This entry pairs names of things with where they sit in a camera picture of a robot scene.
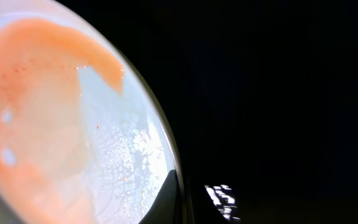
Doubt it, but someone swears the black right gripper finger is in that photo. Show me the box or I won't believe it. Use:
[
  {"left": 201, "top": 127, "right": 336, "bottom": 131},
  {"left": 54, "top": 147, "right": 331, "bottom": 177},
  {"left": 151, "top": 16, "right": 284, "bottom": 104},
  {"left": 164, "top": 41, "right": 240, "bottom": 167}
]
[{"left": 139, "top": 170, "right": 183, "bottom": 224}]

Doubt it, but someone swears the light blue plate top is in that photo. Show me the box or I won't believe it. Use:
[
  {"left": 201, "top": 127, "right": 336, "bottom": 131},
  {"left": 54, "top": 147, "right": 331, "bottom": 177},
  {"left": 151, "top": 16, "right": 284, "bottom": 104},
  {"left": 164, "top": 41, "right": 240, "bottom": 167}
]
[{"left": 0, "top": 0, "right": 186, "bottom": 224}]

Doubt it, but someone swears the round black serving tray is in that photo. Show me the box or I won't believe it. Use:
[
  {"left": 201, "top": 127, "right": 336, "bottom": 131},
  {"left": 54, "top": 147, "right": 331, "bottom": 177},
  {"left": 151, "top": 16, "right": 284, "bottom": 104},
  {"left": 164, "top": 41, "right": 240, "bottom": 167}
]
[{"left": 65, "top": 0, "right": 358, "bottom": 223}]

